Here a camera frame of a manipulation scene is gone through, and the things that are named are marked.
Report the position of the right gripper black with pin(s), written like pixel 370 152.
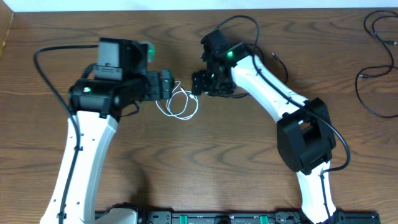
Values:
pixel 199 84

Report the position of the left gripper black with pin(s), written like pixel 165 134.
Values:
pixel 166 84

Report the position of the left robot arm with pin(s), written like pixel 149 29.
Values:
pixel 118 79

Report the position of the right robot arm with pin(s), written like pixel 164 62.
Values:
pixel 304 138

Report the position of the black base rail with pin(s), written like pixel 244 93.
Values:
pixel 222 217

